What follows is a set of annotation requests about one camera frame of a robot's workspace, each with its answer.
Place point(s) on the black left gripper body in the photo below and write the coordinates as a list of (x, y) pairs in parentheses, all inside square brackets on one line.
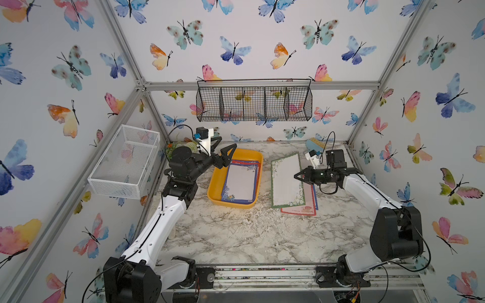
[(216, 163)]

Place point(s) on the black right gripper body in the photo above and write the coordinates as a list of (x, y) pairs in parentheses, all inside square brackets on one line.
[(321, 176)]

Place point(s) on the blue floral stationery paper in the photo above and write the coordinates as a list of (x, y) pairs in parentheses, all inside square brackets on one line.
[(315, 198)]

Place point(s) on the red tulip stationery paper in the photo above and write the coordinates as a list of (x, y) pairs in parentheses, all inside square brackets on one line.
[(306, 210)]

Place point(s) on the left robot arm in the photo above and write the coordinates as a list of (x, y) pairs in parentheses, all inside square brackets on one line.
[(159, 223)]

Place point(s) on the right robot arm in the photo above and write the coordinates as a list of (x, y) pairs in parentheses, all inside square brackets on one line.
[(396, 233)]

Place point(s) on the yellow plastic storage box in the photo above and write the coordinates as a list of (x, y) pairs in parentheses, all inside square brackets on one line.
[(219, 176)]

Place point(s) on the potted artificial flowers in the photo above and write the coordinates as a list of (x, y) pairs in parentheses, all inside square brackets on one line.
[(170, 147)]

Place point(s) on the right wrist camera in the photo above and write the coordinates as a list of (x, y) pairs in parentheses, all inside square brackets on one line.
[(334, 159)]

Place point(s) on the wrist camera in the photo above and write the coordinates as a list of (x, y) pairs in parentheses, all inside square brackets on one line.
[(203, 138), (334, 159)]

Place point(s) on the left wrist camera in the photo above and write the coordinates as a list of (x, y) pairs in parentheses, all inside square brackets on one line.
[(203, 138)]

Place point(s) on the black wire wall basket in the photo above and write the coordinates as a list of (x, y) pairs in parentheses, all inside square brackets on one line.
[(273, 100)]

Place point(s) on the white mesh wall basket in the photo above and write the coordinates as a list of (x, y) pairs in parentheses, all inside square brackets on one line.
[(124, 167)]

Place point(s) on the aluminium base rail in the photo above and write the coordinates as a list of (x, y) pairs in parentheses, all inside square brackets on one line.
[(383, 284)]

